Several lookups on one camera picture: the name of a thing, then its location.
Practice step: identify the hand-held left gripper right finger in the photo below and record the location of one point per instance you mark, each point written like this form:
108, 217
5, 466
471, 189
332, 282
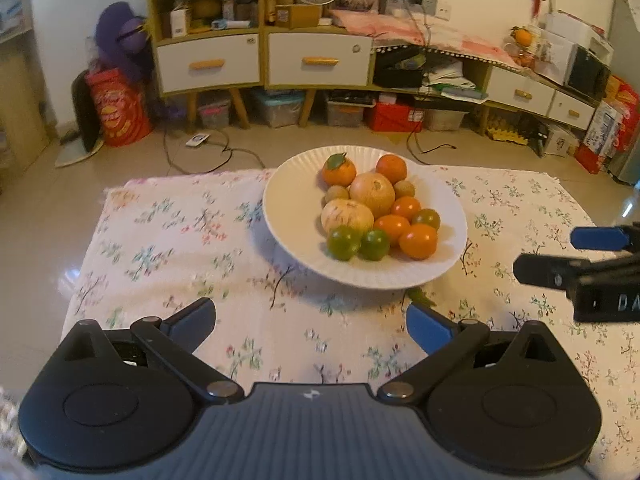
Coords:
425, 327

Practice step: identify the round yellow pepino melon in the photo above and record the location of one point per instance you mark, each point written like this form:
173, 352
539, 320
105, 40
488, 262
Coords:
372, 195

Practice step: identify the brown cardboard box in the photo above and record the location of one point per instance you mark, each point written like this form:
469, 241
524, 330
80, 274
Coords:
297, 16

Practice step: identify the white ribbed plate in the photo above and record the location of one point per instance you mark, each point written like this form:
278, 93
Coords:
295, 210

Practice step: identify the floral tablecloth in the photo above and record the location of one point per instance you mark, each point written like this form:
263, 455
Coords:
200, 240

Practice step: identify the clear storage box dark contents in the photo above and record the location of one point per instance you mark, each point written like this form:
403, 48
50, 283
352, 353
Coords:
347, 112

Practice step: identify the purple striped pepino melon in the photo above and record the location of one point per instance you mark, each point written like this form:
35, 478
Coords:
345, 216

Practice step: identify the white drawer with sticker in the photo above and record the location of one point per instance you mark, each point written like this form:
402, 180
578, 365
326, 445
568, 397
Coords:
320, 47
207, 50

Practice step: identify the narrow white plain drawer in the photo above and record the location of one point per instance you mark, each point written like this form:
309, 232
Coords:
572, 110

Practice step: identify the black panel on white base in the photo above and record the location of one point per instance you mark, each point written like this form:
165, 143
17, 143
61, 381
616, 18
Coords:
85, 115

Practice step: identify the clear storage box pale contents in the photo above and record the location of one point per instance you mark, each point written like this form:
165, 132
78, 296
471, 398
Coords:
445, 120

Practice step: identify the white power strip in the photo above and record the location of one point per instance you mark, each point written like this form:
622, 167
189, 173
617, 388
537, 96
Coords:
198, 139

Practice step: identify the white infrared thermometer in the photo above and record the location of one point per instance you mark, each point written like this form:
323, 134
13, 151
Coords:
230, 25

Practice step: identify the partly green orange tomato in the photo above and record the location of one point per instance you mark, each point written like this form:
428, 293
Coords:
427, 219

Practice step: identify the white printer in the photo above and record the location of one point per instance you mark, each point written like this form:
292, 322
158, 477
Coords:
570, 25

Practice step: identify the loose green leaf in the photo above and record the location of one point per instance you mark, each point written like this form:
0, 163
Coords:
422, 297

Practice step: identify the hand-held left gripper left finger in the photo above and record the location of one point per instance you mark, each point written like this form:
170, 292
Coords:
197, 317

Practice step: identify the black microwave oven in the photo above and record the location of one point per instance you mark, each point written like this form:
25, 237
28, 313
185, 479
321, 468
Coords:
587, 75

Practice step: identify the red flat box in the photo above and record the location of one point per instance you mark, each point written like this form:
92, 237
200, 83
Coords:
392, 117

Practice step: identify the yellow egg tray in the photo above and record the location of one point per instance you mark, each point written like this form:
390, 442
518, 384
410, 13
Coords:
507, 132

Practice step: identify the wall socket panel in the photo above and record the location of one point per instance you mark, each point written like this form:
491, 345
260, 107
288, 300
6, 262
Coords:
420, 4

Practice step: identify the low wooden cabinet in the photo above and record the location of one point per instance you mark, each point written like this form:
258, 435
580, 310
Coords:
479, 76

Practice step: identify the wooden shelf cabinet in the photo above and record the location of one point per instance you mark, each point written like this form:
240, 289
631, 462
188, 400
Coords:
264, 60

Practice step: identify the red gift box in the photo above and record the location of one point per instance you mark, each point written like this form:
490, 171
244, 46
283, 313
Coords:
625, 105

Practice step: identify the tangerine with green leaf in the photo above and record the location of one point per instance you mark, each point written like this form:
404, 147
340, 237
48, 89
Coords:
340, 174

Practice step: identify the small clear storage box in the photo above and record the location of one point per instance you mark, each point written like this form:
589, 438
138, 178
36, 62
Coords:
215, 115

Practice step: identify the small orange citrus fruit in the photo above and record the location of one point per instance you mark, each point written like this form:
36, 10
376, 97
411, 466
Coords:
522, 37

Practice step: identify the red gift bag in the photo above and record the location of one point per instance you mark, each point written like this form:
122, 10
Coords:
120, 110

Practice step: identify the leafless tangerine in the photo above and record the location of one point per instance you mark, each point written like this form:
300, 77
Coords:
391, 167

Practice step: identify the purple plush toy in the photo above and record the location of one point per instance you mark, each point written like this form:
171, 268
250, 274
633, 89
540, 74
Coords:
120, 35

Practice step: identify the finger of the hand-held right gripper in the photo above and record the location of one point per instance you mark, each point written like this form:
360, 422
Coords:
597, 238
542, 270

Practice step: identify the black bag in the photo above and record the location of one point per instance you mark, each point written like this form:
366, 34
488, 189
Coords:
397, 77

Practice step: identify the wide white plain drawer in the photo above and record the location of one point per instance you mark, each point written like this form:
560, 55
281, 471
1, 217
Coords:
520, 82

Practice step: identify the pink fringed cloth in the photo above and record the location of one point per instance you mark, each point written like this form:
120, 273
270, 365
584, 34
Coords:
390, 27

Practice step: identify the clear storage box teal lid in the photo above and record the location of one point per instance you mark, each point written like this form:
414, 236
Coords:
277, 110

